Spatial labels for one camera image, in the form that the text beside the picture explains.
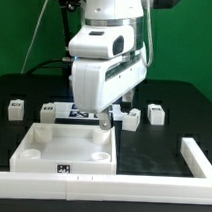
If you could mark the white L-shaped obstacle fence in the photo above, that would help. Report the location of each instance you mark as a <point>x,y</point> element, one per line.
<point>194,190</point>

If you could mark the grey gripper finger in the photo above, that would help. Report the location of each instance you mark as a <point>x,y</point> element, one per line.
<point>128,97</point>
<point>105,119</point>

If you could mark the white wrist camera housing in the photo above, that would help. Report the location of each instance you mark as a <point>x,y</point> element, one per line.
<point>101,42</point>

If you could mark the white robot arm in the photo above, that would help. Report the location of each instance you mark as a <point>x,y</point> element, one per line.
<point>134,13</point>

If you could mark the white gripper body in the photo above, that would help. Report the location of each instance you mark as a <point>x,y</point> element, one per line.
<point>99,83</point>

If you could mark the white base tag plate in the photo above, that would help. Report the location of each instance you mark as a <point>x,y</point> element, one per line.
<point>69,110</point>

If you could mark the white square table top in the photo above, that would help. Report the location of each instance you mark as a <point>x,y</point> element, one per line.
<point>66,148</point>

